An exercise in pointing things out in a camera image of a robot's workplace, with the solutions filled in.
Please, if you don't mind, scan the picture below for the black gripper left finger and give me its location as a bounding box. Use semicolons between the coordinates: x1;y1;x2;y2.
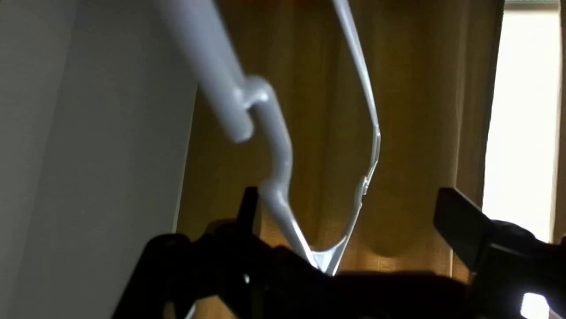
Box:
112;186;333;319

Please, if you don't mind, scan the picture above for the bright window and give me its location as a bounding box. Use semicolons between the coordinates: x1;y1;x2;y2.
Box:
481;0;563;245

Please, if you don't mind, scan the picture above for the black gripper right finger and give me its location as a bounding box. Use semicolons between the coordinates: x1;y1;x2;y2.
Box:
434;186;566;319

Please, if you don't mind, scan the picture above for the mustard yellow curtain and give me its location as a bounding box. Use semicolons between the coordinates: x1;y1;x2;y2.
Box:
174;0;510;280
552;0;566;245

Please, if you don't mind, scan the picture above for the white plastic coat hanger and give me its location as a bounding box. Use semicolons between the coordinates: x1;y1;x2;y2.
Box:
152;0;384;278

